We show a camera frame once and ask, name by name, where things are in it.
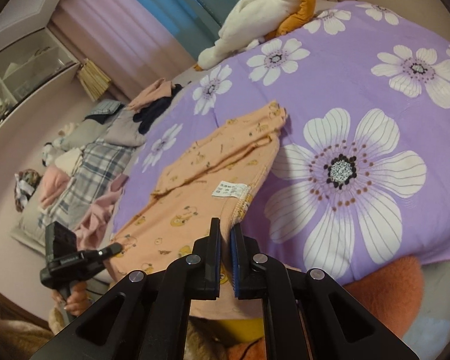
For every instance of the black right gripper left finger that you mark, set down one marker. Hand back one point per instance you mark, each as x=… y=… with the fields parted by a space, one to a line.
x=144 y=316

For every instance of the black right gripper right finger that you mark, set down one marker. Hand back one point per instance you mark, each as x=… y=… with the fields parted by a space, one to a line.
x=308 y=315

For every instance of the orange cartoon print baby garment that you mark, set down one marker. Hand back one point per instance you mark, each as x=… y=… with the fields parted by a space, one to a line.
x=215 y=178

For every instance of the orange fuzzy clothing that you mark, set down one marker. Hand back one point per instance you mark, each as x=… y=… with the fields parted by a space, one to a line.
x=393 y=294

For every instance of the person's left hand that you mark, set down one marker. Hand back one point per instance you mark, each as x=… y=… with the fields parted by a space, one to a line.
x=77 y=302

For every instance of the pink ribbed garment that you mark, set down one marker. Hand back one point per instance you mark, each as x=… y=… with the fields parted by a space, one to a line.
x=91 y=229

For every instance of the pink folded cloth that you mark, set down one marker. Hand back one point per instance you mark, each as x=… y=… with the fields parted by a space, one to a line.
x=52 y=185

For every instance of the patterned small bag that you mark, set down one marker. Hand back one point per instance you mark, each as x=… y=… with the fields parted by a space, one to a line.
x=26 y=184

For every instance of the brown fuzzy blanket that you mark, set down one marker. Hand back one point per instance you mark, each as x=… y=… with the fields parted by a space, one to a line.
x=20 y=339

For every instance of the plaid pillow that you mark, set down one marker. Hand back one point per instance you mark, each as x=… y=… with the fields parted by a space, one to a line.
x=101 y=163

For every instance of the beige quilted cushion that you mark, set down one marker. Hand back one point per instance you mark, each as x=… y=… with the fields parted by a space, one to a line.
x=121 y=130

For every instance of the purple floral blanket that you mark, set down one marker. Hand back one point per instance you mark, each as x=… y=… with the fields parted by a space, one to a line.
x=362 y=175

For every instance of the dark navy garment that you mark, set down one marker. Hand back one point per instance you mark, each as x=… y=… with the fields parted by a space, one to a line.
x=147 y=115

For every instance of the yellow tassel bundle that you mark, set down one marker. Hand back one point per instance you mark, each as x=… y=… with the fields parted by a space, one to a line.
x=93 y=80

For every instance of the peach small garment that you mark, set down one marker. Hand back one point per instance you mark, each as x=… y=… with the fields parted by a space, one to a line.
x=158 y=89

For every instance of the white headboard shelf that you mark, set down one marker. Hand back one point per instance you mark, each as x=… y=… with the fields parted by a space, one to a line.
x=34 y=64

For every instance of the pink and blue curtain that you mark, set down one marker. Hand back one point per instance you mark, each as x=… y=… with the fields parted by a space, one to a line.
x=136 y=42

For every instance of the white goose plush toy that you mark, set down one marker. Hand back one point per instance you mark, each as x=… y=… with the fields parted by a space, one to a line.
x=248 y=21

